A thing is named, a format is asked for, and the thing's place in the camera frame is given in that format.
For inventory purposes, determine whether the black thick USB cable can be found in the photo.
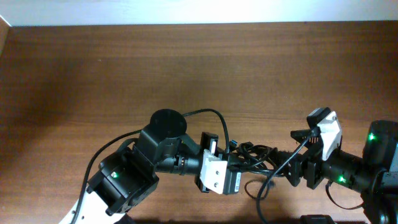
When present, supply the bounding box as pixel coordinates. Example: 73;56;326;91
229;140;296;178

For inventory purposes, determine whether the black thin USB cable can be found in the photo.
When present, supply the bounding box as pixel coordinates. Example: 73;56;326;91
244;179;276;200

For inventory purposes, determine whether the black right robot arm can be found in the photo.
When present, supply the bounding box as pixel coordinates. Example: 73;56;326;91
282;120;397;223

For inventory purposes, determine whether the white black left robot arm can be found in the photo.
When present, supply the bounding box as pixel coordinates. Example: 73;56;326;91
61;109;241;224

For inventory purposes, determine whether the black left camera cable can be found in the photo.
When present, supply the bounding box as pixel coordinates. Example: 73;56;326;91
70;108;231;224

